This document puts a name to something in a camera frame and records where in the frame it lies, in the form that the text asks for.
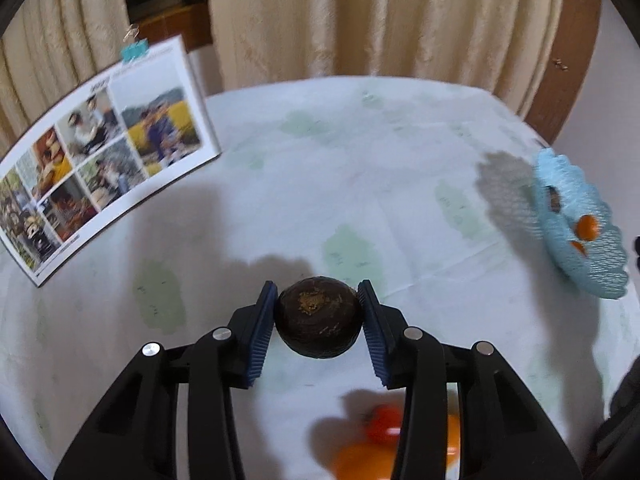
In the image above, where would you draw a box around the photo collage board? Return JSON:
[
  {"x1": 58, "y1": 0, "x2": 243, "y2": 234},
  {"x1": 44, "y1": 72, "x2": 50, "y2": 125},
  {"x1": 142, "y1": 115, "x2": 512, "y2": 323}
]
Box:
[{"x1": 0, "y1": 37, "x2": 222, "y2": 288}]

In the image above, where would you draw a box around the red tomato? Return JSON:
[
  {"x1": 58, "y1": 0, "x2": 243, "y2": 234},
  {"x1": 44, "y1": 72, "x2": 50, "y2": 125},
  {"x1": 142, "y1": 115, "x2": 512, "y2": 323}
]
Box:
[{"x1": 364, "y1": 404, "x2": 405, "y2": 445}]

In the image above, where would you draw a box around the light blue mesh basket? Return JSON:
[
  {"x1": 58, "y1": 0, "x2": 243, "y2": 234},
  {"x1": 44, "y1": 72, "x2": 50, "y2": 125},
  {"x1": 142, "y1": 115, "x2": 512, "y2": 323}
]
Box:
[{"x1": 531, "y1": 147, "x2": 630, "y2": 301}]

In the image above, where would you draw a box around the brown wooden window sill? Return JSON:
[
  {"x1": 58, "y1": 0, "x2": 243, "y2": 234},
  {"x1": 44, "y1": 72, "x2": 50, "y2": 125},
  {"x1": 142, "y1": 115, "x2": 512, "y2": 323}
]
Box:
[{"x1": 134, "y1": 4, "x2": 213, "y2": 53}]

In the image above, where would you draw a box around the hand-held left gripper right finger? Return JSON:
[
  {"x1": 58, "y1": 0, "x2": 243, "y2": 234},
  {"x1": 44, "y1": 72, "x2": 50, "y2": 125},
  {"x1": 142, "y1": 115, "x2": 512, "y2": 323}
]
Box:
[{"x1": 357, "y1": 280, "x2": 583, "y2": 480}]

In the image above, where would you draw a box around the white green-print tablecloth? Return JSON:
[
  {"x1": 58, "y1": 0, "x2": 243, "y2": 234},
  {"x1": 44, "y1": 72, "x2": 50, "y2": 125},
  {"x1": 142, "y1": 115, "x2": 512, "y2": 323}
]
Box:
[{"x1": 0, "y1": 76, "x2": 640, "y2": 480}]

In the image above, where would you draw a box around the yellowish orange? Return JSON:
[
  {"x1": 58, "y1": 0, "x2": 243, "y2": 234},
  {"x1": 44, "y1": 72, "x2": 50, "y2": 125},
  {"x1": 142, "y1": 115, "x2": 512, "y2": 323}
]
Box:
[{"x1": 446, "y1": 412, "x2": 462, "y2": 467}]

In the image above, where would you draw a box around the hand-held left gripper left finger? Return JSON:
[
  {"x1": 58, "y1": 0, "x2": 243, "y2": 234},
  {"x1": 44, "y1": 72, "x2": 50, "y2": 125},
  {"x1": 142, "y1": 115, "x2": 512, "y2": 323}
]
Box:
[{"x1": 52, "y1": 281, "x2": 278, "y2": 480}]

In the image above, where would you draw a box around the large orange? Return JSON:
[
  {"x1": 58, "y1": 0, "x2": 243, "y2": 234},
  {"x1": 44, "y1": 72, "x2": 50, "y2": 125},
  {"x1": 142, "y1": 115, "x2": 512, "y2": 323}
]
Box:
[{"x1": 331, "y1": 441, "x2": 401, "y2": 480}]

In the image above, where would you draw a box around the blue binder clip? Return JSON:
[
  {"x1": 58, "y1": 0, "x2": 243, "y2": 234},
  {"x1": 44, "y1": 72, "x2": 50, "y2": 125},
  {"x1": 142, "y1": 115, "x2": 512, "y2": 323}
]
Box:
[{"x1": 121, "y1": 24, "x2": 151, "y2": 63}]

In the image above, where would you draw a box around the wide cream curtain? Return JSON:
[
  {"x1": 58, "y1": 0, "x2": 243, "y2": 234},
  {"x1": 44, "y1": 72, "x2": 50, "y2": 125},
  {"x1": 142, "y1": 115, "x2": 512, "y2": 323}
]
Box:
[{"x1": 205, "y1": 0, "x2": 568, "y2": 118}]

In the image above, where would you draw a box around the dark brown avocado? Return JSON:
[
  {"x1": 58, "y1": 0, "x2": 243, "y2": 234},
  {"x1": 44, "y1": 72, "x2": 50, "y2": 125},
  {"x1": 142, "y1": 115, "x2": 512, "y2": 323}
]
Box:
[{"x1": 277, "y1": 276, "x2": 362, "y2": 359}]

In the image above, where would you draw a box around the narrow cream curtain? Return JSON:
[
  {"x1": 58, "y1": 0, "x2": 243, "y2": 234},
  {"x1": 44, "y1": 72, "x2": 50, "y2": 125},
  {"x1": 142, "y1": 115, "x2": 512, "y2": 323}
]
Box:
[{"x1": 0, "y1": 0, "x2": 133, "y2": 148}]

